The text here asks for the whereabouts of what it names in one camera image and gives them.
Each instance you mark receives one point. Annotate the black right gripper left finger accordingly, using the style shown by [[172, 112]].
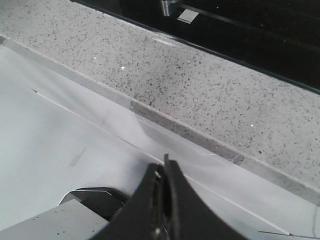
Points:
[[142, 217]]

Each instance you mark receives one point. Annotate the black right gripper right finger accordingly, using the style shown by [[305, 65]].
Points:
[[190, 218]]

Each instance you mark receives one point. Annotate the black glass gas hob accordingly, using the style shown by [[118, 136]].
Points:
[[280, 38]]

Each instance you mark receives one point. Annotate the silver right stove knob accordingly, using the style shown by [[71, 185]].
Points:
[[168, 7]]

